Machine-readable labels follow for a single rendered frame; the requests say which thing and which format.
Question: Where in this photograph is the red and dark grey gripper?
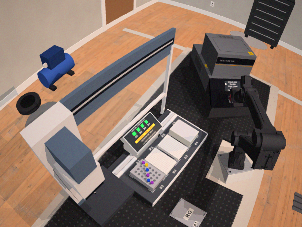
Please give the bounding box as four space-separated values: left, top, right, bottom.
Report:
229 88 244 107

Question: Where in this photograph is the cream well plate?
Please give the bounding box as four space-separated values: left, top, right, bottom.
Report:
144 148 177 176
157 135 188 161

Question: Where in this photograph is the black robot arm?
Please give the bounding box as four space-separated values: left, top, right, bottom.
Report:
228 75 287 171

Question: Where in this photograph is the black thermal cycler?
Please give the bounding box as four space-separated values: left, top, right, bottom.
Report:
189 33 257 118

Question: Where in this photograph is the grey tube rack with coloured caps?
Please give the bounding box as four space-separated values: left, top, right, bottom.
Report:
130 159 165 191

